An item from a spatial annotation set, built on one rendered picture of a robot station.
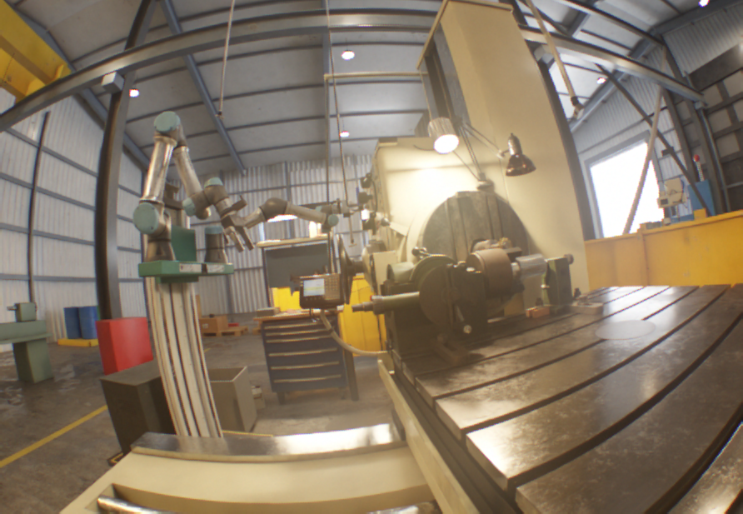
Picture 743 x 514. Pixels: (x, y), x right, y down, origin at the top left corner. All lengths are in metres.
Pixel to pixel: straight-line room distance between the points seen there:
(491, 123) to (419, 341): 1.26
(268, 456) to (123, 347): 3.82
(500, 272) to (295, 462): 0.93
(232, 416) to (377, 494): 1.93
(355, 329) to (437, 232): 3.04
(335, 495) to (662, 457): 0.73
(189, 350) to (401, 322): 1.27
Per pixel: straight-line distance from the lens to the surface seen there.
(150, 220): 1.33
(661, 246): 3.12
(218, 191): 1.32
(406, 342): 1.02
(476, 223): 1.46
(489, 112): 1.87
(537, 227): 1.79
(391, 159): 1.53
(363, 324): 4.27
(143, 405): 1.78
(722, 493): 0.43
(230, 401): 2.63
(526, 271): 1.27
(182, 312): 1.87
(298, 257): 3.58
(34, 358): 6.06
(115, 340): 4.65
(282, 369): 3.26
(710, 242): 2.90
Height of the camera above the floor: 1.28
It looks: 6 degrees up
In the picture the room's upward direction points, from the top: 7 degrees counter-clockwise
